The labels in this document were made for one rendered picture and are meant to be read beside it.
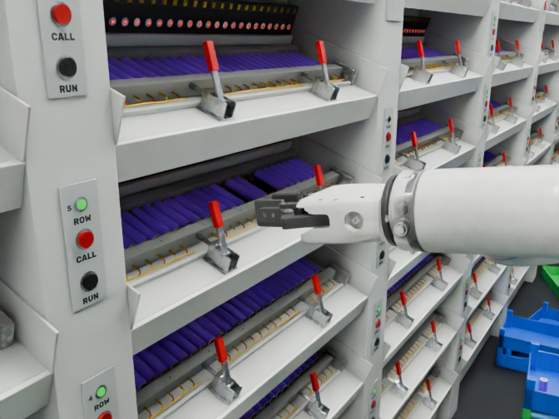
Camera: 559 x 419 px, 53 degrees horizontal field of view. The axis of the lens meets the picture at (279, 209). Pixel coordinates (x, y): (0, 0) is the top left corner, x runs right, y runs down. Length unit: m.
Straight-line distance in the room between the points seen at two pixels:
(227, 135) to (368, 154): 0.44
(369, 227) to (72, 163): 0.29
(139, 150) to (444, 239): 0.31
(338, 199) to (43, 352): 0.32
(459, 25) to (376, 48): 0.71
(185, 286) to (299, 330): 0.35
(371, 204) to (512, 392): 1.84
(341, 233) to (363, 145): 0.52
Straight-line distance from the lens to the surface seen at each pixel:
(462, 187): 0.54
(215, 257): 0.75
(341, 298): 1.13
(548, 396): 1.53
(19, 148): 0.51
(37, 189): 0.53
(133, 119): 0.64
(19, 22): 0.51
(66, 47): 0.53
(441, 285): 1.70
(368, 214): 0.57
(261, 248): 0.82
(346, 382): 1.24
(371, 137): 1.08
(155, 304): 0.67
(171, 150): 0.63
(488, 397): 2.30
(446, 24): 1.75
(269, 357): 0.93
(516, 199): 0.53
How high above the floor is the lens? 1.25
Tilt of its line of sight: 17 degrees down
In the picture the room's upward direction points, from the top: straight up
